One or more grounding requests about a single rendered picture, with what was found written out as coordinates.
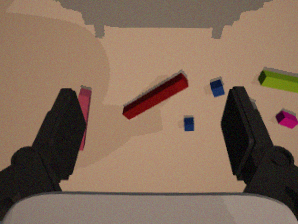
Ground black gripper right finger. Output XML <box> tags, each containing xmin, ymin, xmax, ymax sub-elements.
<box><xmin>221</xmin><ymin>86</ymin><xmax>298</xmax><ymax>221</ymax></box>

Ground lime green rod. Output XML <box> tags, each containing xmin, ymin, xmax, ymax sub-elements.
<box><xmin>258</xmin><ymin>70</ymin><xmax>298</xmax><ymax>93</ymax></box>

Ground red rod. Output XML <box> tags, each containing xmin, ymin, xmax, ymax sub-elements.
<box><xmin>122</xmin><ymin>73</ymin><xmax>188</xmax><ymax>120</ymax></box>

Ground magenta block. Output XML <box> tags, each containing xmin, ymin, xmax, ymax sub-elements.
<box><xmin>275</xmin><ymin>111</ymin><xmax>298</xmax><ymax>129</ymax></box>

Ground small blue block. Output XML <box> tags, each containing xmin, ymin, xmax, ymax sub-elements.
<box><xmin>210</xmin><ymin>79</ymin><xmax>225</xmax><ymax>98</ymax></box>
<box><xmin>184</xmin><ymin>117</ymin><xmax>194</xmax><ymax>131</ymax></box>

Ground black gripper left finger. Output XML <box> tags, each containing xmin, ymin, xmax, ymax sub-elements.
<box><xmin>0</xmin><ymin>88</ymin><xmax>86</xmax><ymax>221</ymax></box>

